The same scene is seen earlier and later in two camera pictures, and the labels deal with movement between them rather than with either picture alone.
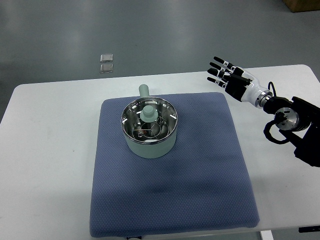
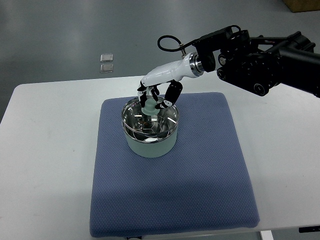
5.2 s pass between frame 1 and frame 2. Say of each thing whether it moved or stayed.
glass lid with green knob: stayed
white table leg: stayed
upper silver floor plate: stayed
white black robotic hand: moved
